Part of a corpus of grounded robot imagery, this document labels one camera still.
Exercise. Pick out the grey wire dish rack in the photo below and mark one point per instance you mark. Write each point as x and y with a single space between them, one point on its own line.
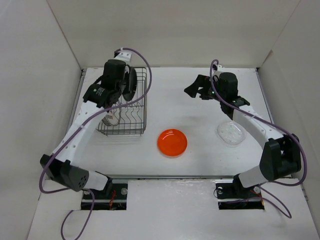
133 119

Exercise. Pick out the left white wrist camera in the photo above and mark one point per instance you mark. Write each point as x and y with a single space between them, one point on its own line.
123 55

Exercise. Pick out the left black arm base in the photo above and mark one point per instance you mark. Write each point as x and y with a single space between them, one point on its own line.
114 199

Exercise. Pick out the orange plate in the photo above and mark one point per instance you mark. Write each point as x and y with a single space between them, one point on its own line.
172 143

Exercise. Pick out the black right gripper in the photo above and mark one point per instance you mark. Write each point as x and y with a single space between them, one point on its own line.
191 90

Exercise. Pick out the clear plastic dish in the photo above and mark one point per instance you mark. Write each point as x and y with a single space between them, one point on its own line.
231 133

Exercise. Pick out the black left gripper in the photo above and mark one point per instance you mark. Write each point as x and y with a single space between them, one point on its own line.
127 77

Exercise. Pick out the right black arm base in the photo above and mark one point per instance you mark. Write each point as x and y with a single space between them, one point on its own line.
230 198

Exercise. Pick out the white plate red characters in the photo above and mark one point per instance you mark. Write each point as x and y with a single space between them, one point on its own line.
113 117

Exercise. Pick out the green rimmed white plate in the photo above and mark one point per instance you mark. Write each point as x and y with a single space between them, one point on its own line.
104 121

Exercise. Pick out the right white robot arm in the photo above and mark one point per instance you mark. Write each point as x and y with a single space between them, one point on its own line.
280 153

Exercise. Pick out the black small plate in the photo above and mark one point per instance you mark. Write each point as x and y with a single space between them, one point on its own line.
130 78

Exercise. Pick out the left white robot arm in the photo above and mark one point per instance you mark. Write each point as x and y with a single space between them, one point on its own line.
102 96

